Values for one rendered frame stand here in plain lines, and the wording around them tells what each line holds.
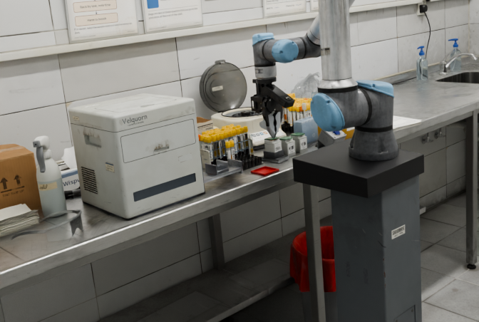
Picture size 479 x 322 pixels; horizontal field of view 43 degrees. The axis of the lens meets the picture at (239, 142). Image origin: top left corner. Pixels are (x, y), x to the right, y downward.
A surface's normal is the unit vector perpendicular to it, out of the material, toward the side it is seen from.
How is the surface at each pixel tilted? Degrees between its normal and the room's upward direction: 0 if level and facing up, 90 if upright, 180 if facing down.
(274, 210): 90
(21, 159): 88
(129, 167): 90
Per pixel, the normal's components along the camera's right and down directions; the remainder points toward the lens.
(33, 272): 0.66, 0.13
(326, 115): -0.84, 0.31
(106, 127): -0.75, 0.22
